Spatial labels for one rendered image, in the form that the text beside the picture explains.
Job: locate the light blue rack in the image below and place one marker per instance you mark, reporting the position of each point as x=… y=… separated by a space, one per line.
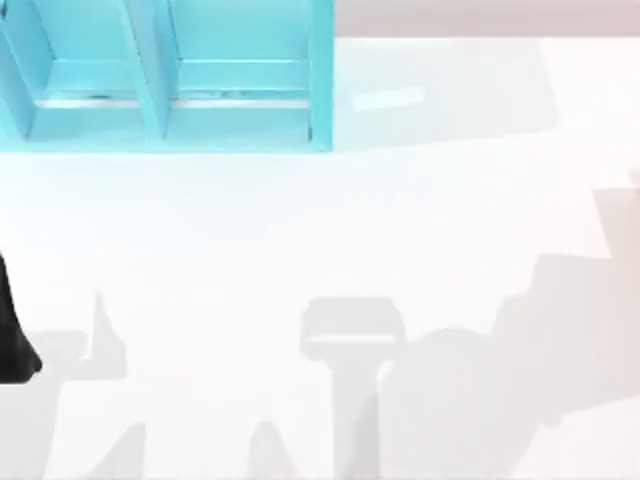
x=240 y=40

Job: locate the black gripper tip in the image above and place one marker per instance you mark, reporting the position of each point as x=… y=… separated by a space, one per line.
x=12 y=345

